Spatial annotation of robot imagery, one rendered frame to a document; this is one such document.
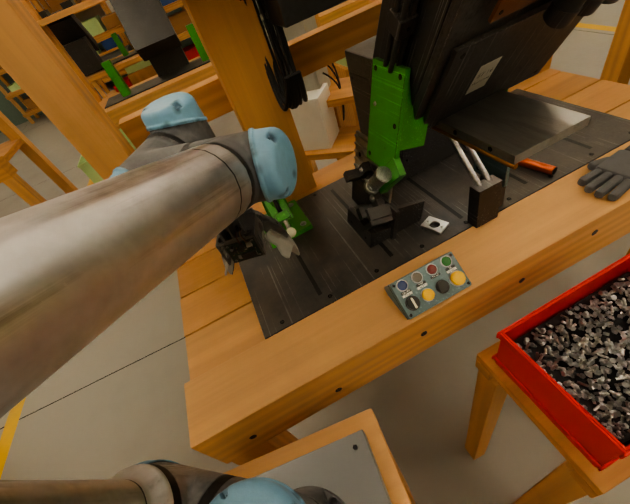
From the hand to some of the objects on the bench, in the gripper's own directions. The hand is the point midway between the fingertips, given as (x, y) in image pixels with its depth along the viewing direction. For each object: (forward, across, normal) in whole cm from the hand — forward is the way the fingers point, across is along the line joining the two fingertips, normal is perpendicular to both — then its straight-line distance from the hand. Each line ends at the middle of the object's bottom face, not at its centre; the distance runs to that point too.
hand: (265, 262), depth 69 cm
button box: (+17, +31, -8) cm, 36 cm away
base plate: (+15, +41, +26) cm, 51 cm away
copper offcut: (+13, +69, +19) cm, 73 cm away
